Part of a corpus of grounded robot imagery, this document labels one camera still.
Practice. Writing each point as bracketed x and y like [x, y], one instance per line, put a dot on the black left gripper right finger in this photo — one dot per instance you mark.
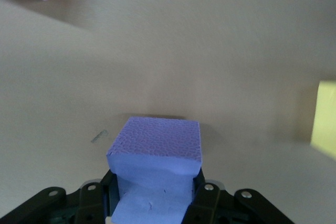
[223, 208]

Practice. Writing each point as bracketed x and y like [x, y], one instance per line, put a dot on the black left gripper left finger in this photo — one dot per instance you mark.
[78, 205]

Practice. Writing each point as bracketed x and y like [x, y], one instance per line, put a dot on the purple foam block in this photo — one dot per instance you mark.
[157, 142]

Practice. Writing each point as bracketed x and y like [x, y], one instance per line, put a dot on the yellow foam block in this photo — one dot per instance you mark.
[325, 119]

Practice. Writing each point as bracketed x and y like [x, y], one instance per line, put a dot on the brown table cover sheet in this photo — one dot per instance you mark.
[183, 51]

